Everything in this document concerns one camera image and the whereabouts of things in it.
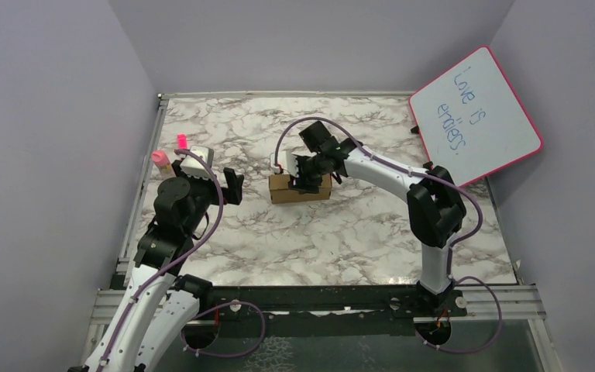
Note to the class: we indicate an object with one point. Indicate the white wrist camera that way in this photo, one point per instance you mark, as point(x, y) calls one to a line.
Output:
point(285, 162)
point(194, 168)

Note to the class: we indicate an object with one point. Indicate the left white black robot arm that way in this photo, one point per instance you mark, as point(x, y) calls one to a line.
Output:
point(158, 301)

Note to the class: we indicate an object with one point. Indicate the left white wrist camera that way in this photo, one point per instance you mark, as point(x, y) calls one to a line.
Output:
point(194, 168)

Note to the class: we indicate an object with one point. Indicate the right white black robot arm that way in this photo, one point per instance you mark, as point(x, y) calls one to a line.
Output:
point(435, 207)

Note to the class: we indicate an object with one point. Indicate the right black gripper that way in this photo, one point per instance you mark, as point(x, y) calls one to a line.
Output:
point(300, 184)

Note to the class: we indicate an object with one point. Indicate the brown cardboard box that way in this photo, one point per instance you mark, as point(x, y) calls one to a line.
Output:
point(282, 190)

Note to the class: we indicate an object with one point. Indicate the small pink capped bottle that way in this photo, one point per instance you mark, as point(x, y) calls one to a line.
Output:
point(163, 164)

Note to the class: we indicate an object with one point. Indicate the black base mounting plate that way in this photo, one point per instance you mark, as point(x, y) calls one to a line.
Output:
point(306, 311)

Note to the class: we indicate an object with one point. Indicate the pink framed whiteboard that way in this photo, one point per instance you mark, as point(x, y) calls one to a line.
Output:
point(471, 120)

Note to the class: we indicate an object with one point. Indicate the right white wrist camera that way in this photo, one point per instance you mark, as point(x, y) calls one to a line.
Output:
point(285, 162)

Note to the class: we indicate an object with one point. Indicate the pink highlighter marker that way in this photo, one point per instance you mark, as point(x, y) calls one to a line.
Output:
point(182, 142)

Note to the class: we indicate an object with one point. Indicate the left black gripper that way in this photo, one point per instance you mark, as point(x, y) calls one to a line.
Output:
point(232, 192)

